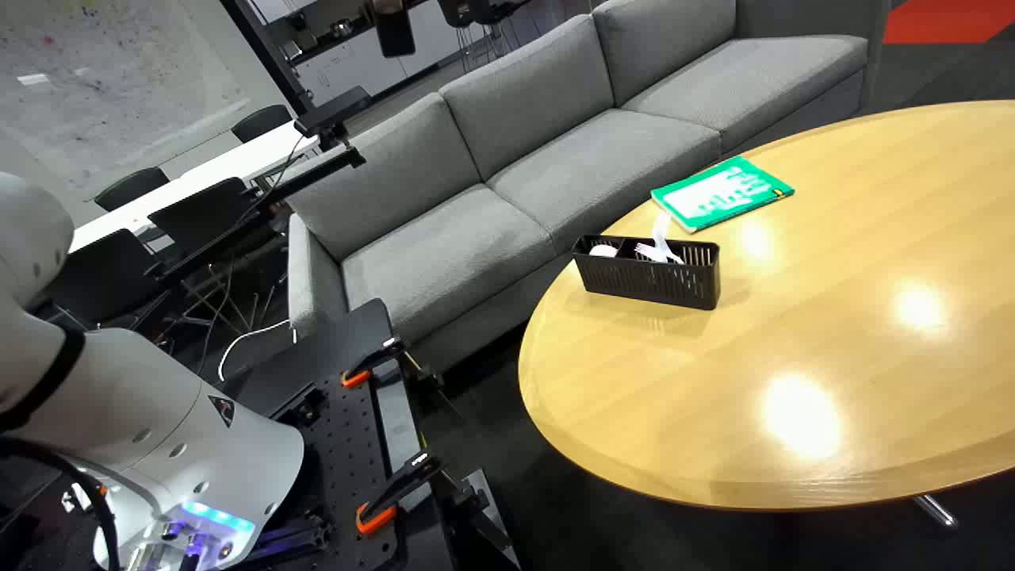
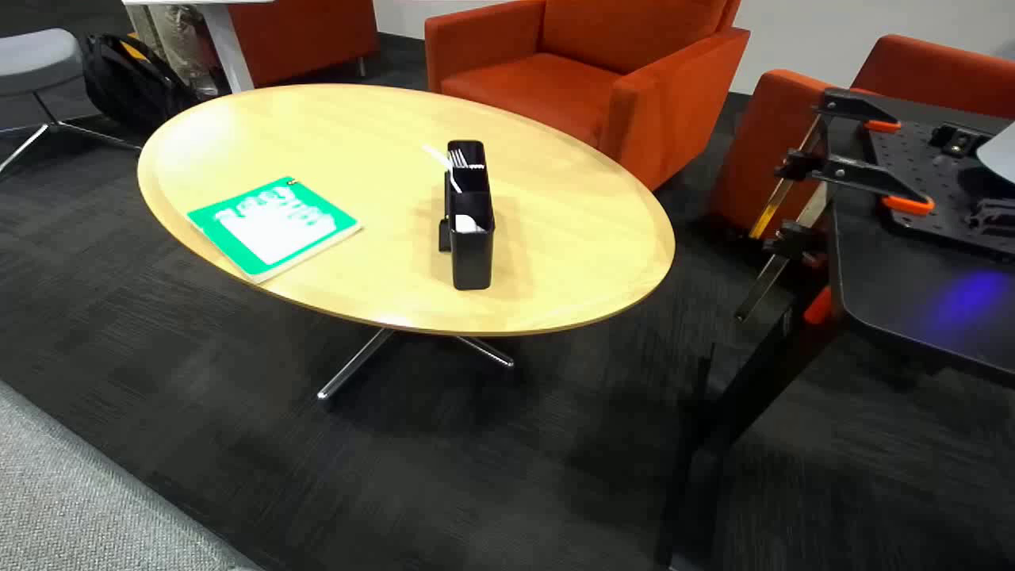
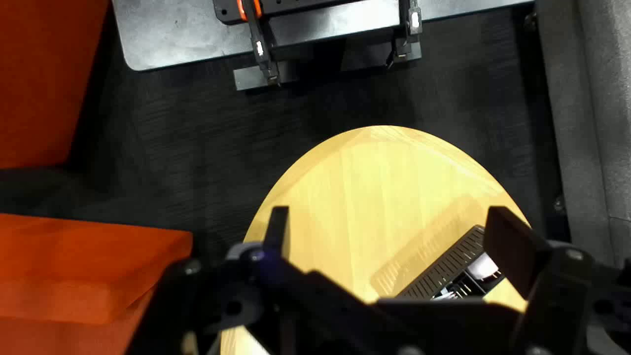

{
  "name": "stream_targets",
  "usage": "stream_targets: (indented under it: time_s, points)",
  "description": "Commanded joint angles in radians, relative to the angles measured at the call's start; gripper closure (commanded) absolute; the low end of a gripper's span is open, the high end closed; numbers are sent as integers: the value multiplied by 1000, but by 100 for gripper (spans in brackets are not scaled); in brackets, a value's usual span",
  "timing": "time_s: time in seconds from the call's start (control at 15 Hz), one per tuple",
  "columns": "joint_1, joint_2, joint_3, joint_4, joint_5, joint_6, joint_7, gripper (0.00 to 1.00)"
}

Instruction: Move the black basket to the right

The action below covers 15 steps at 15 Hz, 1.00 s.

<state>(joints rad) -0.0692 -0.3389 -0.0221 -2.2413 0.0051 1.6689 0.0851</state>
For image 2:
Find black rectangular basket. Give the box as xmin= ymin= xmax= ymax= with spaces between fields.
xmin=438 ymin=186 xmax=494 ymax=287

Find white items in basket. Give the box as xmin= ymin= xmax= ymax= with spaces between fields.
xmin=431 ymin=138 xmax=488 ymax=222

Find oval wooden table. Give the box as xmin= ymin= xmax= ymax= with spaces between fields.
xmin=136 ymin=81 xmax=676 ymax=360

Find orange armchair centre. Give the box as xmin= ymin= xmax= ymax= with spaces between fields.
xmin=425 ymin=0 xmax=750 ymax=186

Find orange armchair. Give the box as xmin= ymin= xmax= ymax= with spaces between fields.
xmin=425 ymin=0 xmax=750 ymax=186
xmin=712 ymin=33 xmax=1015 ymax=231

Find green and white booklet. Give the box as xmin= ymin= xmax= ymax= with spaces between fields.
xmin=189 ymin=178 xmax=361 ymax=283

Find orange armchair right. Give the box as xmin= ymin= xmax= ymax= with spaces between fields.
xmin=712 ymin=33 xmax=1015 ymax=231

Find orange armchair left background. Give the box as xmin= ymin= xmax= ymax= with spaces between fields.
xmin=230 ymin=0 xmax=378 ymax=86

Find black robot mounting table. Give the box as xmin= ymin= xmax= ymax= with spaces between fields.
xmin=658 ymin=93 xmax=1015 ymax=571

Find black backpack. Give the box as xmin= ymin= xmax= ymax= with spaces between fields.
xmin=84 ymin=33 xmax=196 ymax=132

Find grey chair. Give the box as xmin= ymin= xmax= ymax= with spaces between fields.
xmin=0 ymin=28 xmax=136 ymax=172

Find orange handled clamp lower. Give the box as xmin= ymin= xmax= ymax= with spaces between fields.
xmin=735 ymin=153 xmax=935 ymax=319

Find orange handled clamp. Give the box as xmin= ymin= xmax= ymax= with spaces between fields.
xmin=735 ymin=153 xmax=935 ymax=319
xmin=750 ymin=87 xmax=920 ymax=236

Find orange handled clamp upper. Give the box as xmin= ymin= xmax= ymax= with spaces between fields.
xmin=750 ymin=87 xmax=920 ymax=236

